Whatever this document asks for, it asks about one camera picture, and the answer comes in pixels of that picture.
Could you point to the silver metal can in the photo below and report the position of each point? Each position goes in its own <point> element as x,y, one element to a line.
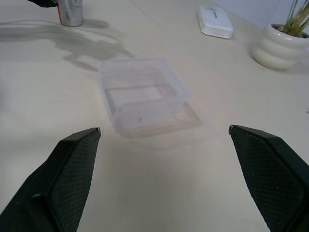
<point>71,12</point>

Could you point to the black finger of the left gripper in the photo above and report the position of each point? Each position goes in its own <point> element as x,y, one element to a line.
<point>44,3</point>

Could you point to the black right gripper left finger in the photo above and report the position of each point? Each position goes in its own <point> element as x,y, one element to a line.
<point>60,183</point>

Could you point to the clear plastic container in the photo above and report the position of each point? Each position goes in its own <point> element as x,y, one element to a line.
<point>142,96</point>

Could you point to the green plant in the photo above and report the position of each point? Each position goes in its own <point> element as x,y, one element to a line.
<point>295,19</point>

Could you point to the white ribbed plant pot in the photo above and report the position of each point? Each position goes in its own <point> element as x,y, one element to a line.
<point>277,48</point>

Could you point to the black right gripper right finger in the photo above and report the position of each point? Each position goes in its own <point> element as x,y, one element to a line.
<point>272,174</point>

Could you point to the white rectangular box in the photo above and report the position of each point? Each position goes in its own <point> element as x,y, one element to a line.
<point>214,20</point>

